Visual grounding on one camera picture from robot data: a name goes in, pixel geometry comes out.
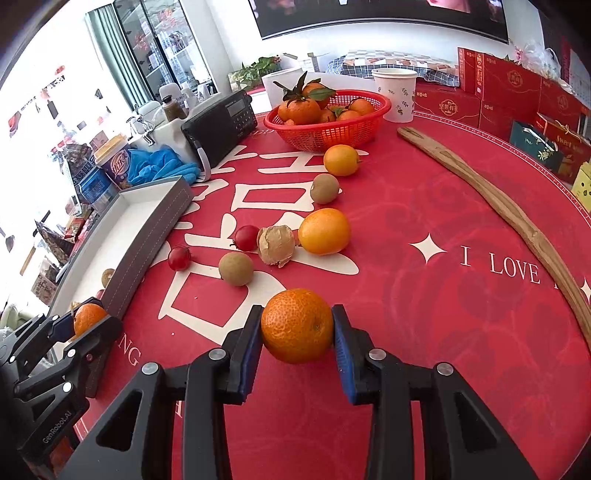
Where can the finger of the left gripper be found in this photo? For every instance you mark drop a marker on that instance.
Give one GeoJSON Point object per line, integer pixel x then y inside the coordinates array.
{"type": "Point", "coordinates": [35, 338]}
{"type": "Point", "coordinates": [82, 364]}

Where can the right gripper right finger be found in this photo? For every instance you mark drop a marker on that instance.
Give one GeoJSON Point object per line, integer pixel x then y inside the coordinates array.
{"type": "Point", "coordinates": [432, 410]}

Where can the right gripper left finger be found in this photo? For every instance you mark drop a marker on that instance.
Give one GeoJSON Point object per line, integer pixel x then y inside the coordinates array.
{"type": "Point", "coordinates": [133, 439]}

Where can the mandarin orange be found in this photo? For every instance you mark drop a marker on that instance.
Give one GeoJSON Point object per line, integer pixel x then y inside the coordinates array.
{"type": "Point", "coordinates": [297, 326]}
{"type": "Point", "coordinates": [86, 316]}

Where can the kiwi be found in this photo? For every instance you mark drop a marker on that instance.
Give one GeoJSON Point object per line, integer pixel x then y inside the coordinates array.
{"type": "Point", "coordinates": [236, 269]}
{"type": "Point", "coordinates": [324, 189]}
{"type": "Point", "coordinates": [106, 276]}

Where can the smooth yellow orange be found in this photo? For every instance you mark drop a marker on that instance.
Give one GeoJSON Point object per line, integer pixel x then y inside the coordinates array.
{"type": "Point", "coordinates": [324, 232]}

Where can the white grey tray box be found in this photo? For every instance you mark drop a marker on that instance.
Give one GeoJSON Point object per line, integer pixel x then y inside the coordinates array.
{"type": "Point", "coordinates": [127, 237]}

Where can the back dried physalis husk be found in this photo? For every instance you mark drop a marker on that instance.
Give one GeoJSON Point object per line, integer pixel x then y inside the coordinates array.
{"type": "Point", "coordinates": [276, 245]}

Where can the red tablecloth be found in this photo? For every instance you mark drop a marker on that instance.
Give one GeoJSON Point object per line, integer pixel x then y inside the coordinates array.
{"type": "Point", "coordinates": [431, 272]}

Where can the blue snack packet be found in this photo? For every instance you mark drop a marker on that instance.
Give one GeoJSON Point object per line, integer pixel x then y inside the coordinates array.
{"type": "Point", "coordinates": [94, 184]}

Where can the milk tea cup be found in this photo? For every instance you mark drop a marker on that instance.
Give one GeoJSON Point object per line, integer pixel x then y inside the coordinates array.
{"type": "Point", "coordinates": [113, 158]}

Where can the blue cloth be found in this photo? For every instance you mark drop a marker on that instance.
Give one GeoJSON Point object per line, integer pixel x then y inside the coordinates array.
{"type": "Point", "coordinates": [146, 167]}

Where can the white plastic jug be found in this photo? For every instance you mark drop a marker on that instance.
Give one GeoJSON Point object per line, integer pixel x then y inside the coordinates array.
{"type": "Point", "coordinates": [150, 131]}

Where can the black portable radio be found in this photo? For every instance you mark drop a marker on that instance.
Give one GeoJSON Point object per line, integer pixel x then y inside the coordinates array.
{"type": "Point", "coordinates": [215, 131]}

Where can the far small orange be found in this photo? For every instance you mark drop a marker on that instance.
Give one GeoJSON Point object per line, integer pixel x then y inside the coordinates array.
{"type": "Point", "coordinates": [341, 160]}

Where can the red plastic fruit basket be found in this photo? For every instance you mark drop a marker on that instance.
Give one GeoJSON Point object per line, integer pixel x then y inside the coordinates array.
{"type": "Point", "coordinates": [319, 137]}

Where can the yellow carton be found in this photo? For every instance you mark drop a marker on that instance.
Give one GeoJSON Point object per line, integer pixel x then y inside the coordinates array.
{"type": "Point", "coordinates": [581, 187]}

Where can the mandarins with leaves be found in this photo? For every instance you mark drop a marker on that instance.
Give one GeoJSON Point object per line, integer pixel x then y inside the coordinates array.
{"type": "Point", "coordinates": [310, 102]}

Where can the long wooden stick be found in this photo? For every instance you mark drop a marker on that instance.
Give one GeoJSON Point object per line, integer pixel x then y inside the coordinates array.
{"type": "Point", "coordinates": [514, 216]}

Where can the white paper towel roll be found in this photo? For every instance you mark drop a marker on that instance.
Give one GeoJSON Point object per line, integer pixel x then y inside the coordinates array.
{"type": "Point", "coordinates": [286, 85]}

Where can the dark green gift bag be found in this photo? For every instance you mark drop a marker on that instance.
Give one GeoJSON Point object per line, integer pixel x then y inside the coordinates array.
{"type": "Point", "coordinates": [527, 139]}

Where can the glass display cabinet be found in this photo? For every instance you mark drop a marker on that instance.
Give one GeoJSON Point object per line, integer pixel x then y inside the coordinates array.
{"type": "Point", "coordinates": [162, 43]}

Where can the red gift bag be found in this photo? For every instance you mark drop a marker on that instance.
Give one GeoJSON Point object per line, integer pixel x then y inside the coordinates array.
{"type": "Point", "coordinates": [575, 149]}

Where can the paper cup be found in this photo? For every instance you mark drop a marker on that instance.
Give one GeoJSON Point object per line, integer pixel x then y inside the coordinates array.
{"type": "Point", "coordinates": [399, 86]}

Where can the red gift boxes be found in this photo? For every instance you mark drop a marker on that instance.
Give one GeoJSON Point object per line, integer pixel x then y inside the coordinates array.
{"type": "Point", "coordinates": [493, 93]}

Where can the wall television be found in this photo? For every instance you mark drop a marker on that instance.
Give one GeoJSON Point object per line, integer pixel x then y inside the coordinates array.
{"type": "Point", "coordinates": [480, 17]}

